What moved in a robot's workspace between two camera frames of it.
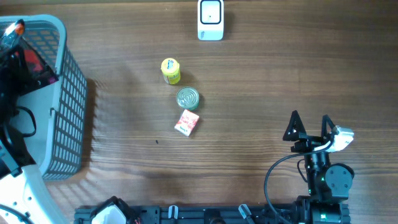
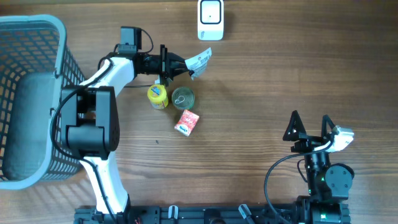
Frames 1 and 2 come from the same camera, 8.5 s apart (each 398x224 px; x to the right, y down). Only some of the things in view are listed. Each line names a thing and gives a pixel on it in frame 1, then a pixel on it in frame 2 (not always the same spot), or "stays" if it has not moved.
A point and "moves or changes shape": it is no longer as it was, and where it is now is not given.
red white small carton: (187, 122) stays
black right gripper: (308, 142) stays
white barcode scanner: (211, 20) stays
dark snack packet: (26, 71) → (198, 65)
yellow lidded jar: (170, 70) moves or changes shape
